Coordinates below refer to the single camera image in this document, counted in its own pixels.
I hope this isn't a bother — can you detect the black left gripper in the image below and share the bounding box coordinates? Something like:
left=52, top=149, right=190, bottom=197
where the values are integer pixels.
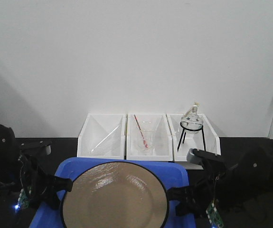
left=19, top=155, right=73, bottom=209

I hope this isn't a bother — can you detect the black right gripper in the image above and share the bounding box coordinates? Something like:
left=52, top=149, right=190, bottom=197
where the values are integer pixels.
left=166, top=156, right=224, bottom=217

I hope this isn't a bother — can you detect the blue plastic tray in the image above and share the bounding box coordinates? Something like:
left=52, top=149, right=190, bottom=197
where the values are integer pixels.
left=30, top=157, right=196, bottom=228

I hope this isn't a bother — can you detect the beige plate with black rim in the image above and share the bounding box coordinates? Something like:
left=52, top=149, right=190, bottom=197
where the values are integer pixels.
left=61, top=161, right=169, bottom=228

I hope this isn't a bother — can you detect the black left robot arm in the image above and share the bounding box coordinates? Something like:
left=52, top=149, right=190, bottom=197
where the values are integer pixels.
left=0, top=124, right=73, bottom=209

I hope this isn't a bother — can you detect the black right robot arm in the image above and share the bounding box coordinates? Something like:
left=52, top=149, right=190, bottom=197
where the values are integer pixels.
left=167, top=140, right=273, bottom=217

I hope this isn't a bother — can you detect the green right circuit board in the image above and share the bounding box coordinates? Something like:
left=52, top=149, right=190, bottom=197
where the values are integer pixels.
left=206, top=201, right=224, bottom=228

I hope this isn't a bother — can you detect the green circuit board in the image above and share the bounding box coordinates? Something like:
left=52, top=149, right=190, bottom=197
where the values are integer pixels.
left=206, top=201, right=224, bottom=228
left=15, top=186, right=32, bottom=211

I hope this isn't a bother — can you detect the green left circuit board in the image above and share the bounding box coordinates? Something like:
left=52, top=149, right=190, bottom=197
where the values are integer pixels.
left=15, top=186, right=32, bottom=211

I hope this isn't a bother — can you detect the white left storage bin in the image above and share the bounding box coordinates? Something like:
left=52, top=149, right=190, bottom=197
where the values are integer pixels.
left=77, top=114, right=126, bottom=160

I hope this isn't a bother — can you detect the white storage bin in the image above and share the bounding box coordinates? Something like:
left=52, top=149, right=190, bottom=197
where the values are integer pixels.
left=77, top=114, right=126, bottom=160
left=126, top=114, right=174, bottom=162
left=166, top=114, right=221, bottom=170

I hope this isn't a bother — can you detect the glass beaker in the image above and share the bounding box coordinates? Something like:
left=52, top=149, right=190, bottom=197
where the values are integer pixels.
left=136, top=130, right=154, bottom=156

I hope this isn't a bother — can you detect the white right storage bin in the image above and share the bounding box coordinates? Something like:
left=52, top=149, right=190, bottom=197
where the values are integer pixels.
left=166, top=114, right=221, bottom=170

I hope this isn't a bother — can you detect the white middle storage bin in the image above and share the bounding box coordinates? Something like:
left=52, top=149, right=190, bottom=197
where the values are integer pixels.
left=126, top=114, right=174, bottom=162

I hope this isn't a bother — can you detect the glass alcohol lamp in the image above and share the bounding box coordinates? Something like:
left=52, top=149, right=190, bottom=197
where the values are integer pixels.
left=180, top=103, right=203, bottom=134

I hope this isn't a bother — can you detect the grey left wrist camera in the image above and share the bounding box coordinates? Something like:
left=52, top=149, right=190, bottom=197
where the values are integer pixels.
left=20, top=140, right=52, bottom=156

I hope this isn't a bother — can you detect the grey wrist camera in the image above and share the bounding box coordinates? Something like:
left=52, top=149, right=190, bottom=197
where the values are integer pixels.
left=20, top=140, right=52, bottom=156
left=186, top=148, right=205, bottom=165

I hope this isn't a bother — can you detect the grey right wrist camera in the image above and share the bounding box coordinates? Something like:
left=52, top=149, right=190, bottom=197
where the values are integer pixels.
left=186, top=148, right=205, bottom=165

